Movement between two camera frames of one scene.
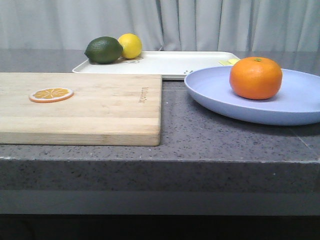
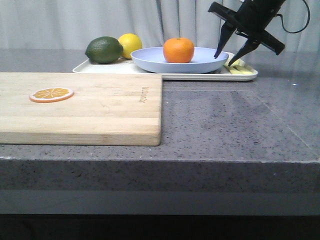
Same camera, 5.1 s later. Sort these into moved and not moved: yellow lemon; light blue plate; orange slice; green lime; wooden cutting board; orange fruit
Moved: light blue plate; orange fruit
Not moved: wooden cutting board; yellow lemon; orange slice; green lime
